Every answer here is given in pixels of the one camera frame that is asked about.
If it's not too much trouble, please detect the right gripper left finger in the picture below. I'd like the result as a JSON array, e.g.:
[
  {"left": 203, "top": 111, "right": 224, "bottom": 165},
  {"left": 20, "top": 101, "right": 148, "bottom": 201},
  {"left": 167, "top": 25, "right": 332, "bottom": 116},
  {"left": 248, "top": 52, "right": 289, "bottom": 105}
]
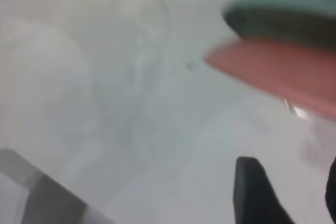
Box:
[{"left": 234, "top": 156, "right": 295, "bottom": 224}]

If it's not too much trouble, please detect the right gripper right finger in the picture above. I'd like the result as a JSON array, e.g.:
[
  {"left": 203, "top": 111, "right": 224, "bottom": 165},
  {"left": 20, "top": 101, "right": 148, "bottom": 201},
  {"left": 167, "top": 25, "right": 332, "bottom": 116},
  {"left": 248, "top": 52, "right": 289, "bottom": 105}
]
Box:
[{"left": 325, "top": 155, "right": 336, "bottom": 216}]

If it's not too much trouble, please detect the pink round plate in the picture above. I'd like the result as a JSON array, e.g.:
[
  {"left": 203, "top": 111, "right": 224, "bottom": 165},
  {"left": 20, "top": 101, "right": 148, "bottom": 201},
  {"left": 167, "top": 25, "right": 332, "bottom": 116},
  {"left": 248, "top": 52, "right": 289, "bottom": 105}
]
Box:
[{"left": 204, "top": 39, "right": 336, "bottom": 123}]

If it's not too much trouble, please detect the green round plate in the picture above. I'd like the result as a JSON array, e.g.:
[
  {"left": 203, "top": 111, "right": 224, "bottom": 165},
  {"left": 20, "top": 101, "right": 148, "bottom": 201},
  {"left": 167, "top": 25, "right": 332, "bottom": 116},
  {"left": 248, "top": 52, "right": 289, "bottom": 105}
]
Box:
[{"left": 222, "top": 0, "right": 336, "bottom": 48}]

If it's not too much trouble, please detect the silver wire plate rack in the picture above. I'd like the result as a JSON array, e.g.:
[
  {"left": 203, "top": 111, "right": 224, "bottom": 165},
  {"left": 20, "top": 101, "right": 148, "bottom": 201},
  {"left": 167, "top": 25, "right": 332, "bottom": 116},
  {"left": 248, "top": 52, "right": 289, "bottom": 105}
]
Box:
[{"left": 283, "top": 97, "right": 312, "bottom": 124}]

